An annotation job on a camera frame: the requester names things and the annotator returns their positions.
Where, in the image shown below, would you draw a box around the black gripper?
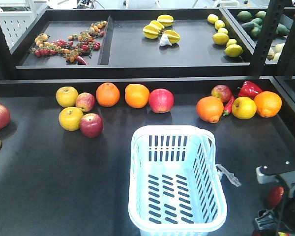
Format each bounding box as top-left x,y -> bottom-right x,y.
252,178 -> 295,236

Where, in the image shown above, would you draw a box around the light blue plastic basket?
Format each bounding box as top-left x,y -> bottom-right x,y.
128,125 -> 227,236

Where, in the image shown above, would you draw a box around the clear plastic tag strip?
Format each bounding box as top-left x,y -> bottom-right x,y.
215,164 -> 241,187

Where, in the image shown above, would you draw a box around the orange far right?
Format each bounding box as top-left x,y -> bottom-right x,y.
253,91 -> 282,118

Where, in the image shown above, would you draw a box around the yellow apple right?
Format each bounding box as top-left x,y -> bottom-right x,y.
232,96 -> 257,119

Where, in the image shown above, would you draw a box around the red chili pepper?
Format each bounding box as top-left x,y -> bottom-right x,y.
222,95 -> 235,116

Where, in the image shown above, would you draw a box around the orange right group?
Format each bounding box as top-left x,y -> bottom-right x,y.
196,96 -> 224,123

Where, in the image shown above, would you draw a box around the red bell pepper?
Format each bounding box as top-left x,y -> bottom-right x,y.
238,81 -> 262,99

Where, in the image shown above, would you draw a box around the red green apple right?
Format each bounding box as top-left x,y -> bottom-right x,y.
211,85 -> 232,103

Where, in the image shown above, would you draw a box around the yellow lemons row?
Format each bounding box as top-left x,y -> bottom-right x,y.
207,14 -> 243,58

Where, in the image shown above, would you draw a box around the black upper display tray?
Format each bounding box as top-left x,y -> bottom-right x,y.
9,7 -> 295,79

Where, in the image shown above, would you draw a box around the green avocado pile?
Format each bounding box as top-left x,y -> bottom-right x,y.
236,10 -> 290,39

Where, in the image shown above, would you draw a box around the white garlic bulb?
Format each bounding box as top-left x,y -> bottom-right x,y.
159,34 -> 172,47

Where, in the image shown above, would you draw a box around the red apple beside yellow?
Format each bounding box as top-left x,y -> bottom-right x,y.
80,113 -> 104,138

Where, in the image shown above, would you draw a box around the orange left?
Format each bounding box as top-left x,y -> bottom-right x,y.
95,82 -> 120,107

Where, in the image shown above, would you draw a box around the yellow starfruit pile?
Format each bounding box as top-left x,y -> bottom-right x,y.
143,14 -> 180,45

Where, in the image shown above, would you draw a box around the small pink apple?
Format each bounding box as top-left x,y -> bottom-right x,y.
75,92 -> 95,112

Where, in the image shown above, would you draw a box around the black wooden produce stand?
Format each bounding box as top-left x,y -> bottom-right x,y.
0,77 -> 295,236

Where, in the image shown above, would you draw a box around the yellow apple front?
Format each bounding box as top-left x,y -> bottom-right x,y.
59,107 -> 84,131

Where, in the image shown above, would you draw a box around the yellow apple back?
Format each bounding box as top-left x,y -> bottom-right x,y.
56,86 -> 79,108

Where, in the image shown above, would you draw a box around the cherry tomato vines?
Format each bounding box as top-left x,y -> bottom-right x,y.
29,21 -> 108,65

